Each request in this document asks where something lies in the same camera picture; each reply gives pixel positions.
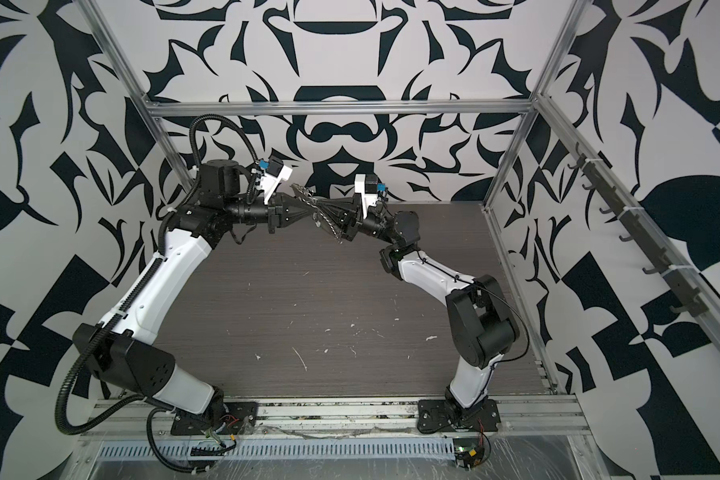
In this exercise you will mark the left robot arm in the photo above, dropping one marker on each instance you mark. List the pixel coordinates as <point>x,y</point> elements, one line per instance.
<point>119,350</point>

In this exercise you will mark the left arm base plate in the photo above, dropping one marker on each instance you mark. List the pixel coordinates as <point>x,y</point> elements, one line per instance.
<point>228,418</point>

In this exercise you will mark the small green circuit board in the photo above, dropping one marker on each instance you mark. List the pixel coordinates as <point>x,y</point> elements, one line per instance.
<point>470,453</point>

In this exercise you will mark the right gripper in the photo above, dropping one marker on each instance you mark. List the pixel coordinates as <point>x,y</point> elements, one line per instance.
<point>353,218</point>

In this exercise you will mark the white slotted cable duct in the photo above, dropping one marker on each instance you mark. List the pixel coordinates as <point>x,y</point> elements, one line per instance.
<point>318,449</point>

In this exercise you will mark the metal key organizer plate with rings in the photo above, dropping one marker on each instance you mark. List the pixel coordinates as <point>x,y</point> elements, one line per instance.
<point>320,213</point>

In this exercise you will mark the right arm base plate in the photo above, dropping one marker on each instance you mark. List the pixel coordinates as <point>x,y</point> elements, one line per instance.
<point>445,415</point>

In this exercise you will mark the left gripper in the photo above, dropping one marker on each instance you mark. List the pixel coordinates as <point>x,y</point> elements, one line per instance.
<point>281,215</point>

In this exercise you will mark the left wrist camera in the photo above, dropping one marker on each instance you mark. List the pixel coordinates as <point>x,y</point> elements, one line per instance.
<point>273,172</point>

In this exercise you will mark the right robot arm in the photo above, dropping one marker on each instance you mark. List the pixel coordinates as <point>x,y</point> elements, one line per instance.
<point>482,324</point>

